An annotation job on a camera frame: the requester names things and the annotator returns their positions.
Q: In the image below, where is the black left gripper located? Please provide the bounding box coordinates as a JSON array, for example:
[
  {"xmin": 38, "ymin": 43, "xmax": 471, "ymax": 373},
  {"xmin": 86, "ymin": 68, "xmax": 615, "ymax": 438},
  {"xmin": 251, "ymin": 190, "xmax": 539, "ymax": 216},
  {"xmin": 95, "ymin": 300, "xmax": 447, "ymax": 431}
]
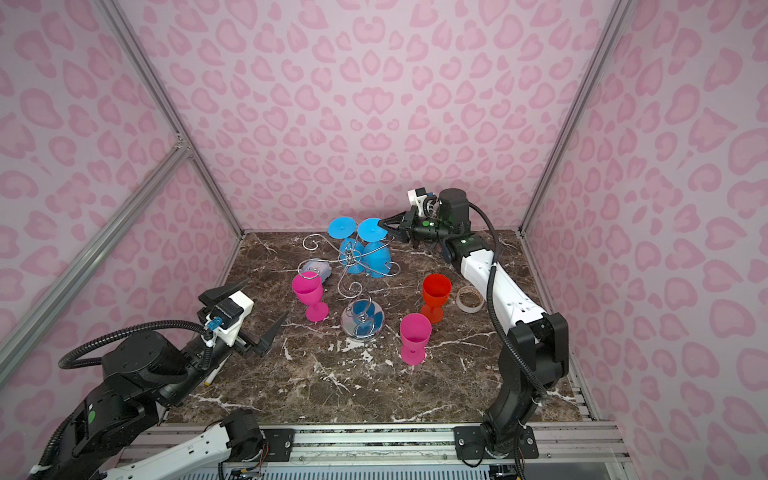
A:
[{"xmin": 162, "ymin": 277, "xmax": 289, "ymax": 409}]

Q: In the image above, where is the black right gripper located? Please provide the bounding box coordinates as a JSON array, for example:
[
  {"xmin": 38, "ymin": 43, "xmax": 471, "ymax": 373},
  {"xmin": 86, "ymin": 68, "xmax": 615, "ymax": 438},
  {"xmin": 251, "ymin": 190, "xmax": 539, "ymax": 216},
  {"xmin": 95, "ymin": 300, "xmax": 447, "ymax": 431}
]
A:
[{"xmin": 381, "ymin": 207, "xmax": 454, "ymax": 250}]

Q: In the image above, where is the blue wine glass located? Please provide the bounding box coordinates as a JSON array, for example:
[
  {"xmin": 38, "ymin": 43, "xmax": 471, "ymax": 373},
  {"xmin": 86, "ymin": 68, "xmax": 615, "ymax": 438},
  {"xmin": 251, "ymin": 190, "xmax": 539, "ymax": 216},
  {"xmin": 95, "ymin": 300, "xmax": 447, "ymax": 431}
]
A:
[
  {"xmin": 328, "ymin": 216, "xmax": 364, "ymax": 274},
  {"xmin": 358, "ymin": 218, "xmax": 391, "ymax": 278}
]

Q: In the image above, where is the red wine glass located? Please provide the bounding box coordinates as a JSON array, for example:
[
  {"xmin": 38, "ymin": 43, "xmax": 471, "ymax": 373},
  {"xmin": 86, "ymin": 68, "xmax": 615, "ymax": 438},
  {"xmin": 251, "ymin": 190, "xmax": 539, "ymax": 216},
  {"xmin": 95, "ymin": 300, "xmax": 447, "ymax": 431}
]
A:
[{"xmin": 420, "ymin": 274, "xmax": 452, "ymax": 324}]

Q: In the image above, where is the magenta wine glass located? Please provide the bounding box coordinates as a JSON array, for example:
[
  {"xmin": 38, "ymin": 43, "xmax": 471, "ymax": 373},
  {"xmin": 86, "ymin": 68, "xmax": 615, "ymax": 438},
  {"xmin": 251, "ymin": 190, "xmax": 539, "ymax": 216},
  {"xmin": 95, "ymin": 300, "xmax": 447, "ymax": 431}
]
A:
[
  {"xmin": 400, "ymin": 313, "xmax": 432, "ymax": 366},
  {"xmin": 291, "ymin": 272, "xmax": 329, "ymax": 323}
]

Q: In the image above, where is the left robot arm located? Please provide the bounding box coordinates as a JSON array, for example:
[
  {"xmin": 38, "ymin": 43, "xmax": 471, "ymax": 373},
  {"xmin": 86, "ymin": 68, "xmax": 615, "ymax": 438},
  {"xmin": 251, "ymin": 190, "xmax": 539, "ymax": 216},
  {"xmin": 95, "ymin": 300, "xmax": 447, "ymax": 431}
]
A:
[{"xmin": 29, "ymin": 283, "xmax": 286, "ymax": 479}]

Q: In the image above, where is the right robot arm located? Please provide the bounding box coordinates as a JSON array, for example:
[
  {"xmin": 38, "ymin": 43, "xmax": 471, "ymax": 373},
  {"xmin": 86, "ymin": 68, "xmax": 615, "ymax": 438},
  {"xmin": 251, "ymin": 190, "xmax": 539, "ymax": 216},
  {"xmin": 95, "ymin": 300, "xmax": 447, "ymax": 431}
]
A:
[{"xmin": 378, "ymin": 188, "xmax": 570, "ymax": 470}]

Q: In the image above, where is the white yellow marker pen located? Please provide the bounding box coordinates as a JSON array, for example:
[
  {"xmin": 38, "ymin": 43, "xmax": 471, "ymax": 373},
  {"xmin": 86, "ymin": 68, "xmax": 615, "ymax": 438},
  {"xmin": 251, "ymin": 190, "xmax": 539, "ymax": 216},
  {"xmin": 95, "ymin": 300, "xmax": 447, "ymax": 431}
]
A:
[{"xmin": 203, "ymin": 361, "xmax": 225, "ymax": 386}]

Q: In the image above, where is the grey square timer clock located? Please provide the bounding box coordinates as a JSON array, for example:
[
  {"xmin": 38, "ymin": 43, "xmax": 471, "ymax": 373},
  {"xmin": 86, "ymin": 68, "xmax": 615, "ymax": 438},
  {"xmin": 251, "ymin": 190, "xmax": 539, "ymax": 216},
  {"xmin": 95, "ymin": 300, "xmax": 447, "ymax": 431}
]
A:
[{"xmin": 299, "ymin": 259, "xmax": 332, "ymax": 283}]

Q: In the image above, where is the clear tape roll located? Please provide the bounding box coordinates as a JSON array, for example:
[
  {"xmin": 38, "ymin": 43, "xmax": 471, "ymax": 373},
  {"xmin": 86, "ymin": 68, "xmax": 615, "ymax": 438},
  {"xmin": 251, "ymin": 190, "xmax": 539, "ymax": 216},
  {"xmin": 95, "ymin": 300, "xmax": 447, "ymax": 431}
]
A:
[{"xmin": 455, "ymin": 285, "xmax": 485, "ymax": 314}]

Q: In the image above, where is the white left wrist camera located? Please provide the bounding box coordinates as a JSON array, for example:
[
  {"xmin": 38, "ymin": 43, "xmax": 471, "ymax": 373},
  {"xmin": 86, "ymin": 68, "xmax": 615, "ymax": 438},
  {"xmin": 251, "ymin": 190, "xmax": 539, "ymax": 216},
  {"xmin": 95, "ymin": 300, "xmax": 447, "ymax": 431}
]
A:
[{"xmin": 199, "ymin": 291, "xmax": 254, "ymax": 347}]

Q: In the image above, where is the chrome wire wine glass rack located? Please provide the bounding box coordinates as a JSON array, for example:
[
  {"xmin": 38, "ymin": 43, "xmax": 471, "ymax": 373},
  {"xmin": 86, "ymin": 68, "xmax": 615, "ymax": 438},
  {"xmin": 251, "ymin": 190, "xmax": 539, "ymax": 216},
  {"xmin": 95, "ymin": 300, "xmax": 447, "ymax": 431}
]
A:
[{"xmin": 302, "ymin": 232, "xmax": 401, "ymax": 343}]

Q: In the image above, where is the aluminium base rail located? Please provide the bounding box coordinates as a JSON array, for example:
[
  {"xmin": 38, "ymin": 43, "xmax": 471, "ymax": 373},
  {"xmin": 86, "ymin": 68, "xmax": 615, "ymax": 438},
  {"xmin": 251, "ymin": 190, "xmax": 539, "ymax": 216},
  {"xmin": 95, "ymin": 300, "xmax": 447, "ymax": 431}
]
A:
[{"xmin": 119, "ymin": 421, "xmax": 636, "ymax": 479}]

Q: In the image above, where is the aluminium frame bar left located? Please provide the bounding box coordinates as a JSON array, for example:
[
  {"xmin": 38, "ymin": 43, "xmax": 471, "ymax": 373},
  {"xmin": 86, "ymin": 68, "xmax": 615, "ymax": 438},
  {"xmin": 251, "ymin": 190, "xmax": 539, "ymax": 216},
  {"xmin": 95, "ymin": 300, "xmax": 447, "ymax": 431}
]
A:
[{"xmin": 1, "ymin": 141, "xmax": 188, "ymax": 385}]

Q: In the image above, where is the aluminium frame post right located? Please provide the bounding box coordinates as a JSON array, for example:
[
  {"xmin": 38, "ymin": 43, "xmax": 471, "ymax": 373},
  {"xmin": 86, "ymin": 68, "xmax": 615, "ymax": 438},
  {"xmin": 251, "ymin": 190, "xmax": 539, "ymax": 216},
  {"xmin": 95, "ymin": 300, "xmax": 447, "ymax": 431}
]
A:
[{"xmin": 518, "ymin": 0, "xmax": 637, "ymax": 237}]

